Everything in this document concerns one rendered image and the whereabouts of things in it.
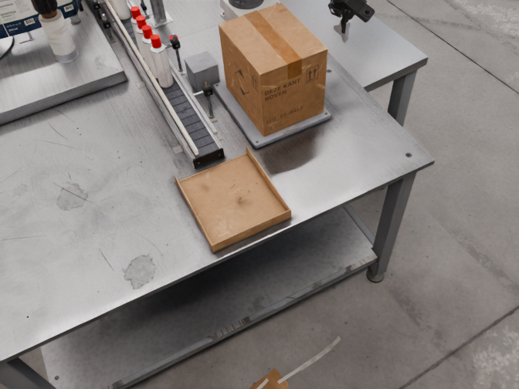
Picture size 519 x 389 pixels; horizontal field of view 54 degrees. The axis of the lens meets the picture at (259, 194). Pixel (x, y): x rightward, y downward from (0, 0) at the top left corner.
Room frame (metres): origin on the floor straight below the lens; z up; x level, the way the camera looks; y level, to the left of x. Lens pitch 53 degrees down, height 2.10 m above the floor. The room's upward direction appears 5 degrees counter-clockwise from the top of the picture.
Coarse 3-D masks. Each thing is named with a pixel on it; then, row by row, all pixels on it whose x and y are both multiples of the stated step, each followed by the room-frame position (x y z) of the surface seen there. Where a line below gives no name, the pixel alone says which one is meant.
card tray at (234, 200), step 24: (216, 168) 1.09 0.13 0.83; (240, 168) 1.08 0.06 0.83; (192, 192) 1.00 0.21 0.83; (216, 192) 0.99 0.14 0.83; (240, 192) 0.98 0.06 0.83; (264, 192) 0.97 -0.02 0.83; (216, 216) 0.89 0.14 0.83; (240, 216) 0.89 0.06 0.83; (264, 216) 0.88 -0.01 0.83; (288, 216) 0.87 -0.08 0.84; (216, 240) 0.81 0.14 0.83; (240, 240) 0.80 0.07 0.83
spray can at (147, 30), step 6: (144, 30) 1.52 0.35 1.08; (150, 30) 1.52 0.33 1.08; (144, 36) 1.52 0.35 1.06; (150, 36) 1.52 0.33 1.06; (144, 42) 1.51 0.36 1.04; (150, 42) 1.51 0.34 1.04; (144, 48) 1.52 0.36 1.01; (150, 54) 1.51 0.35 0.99; (150, 60) 1.51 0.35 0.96; (150, 66) 1.52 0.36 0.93; (156, 78) 1.51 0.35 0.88
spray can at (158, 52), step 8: (152, 40) 1.46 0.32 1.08; (160, 40) 1.47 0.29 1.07; (152, 48) 1.47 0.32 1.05; (160, 48) 1.46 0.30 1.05; (152, 56) 1.46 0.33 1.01; (160, 56) 1.45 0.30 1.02; (160, 64) 1.45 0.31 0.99; (168, 64) 1.47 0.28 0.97; (160, 72) 1.45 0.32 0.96; (168, 72) 1.46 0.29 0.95; (160, 80) 1.46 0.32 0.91; (168, 80) 1.46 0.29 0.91
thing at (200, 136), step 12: (132, 36) 1.79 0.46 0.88; (168, 96) 1.40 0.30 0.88; (180, 96) 1.40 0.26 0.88; (180, 108) 1.34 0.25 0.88; (192, 108) 1.33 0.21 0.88; (180, 120) 1.28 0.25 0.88; (192, 120) 1.27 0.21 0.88; (192, 132) 1.22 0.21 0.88; (204, 132) 1.21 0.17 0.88; (204, 144) 1.16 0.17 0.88; (216, 144) 1.15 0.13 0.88
